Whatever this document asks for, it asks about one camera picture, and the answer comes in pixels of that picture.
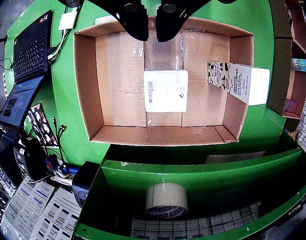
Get white power adapter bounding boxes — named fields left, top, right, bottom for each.
left=58, top=11, right=79, bottom=31

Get white adapter cables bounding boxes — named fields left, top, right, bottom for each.
left=47, top=29, right=70, bottom=62

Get black label printer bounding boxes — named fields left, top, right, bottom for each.
left=71, top=160, right=101, bottom=208

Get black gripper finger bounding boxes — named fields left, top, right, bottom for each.
left=155, top=0, right=213, bottom=43
left=87, top=0, right=149, bottom=42

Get white printed paper sheets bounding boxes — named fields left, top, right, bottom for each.
left=0, top=179, right=82, bottom=240

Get small blue object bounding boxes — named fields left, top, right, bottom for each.
left=44, top=154, right=59, bottom=171

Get black multi-plug cable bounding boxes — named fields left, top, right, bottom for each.
left=51, top=116, right=70, bottom=168

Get large shallow cardboard tray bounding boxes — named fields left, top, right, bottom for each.
left=72, top=16, right=255, bottom=147

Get plain white carton box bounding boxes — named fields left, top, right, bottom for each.
left=143, top=69, right=189, bottom=113

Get sheet of printed pictures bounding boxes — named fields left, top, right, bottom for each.
left=26, top=102, right=59, bottom=147

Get green metal shelf unit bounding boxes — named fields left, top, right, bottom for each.
left=72, top=129, right=306, bottom=240

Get black laptop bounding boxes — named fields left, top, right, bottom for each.
left=0, top=9, right=54, bottom=133

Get pink carton box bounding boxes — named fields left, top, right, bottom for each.
left=283, top=99, right=298, bottom=114

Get blue carton box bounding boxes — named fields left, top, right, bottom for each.
left=291, top=58, right=306, bottom=74

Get empty cardboard box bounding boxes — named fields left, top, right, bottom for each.
left=269, top=0, right=306, bottom=61

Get cow print hand cream box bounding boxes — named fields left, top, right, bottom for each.
left=207, top=61, right=271, bottom=107

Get grid printed paper sheet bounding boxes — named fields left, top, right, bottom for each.
left=131, top=201, right=264, bottom=240

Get clear packing tape roll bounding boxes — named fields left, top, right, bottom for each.
left=144, top=182, right=189, bottom=220

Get black round device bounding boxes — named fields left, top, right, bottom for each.
left=13, top=138, right=51, bottom=183

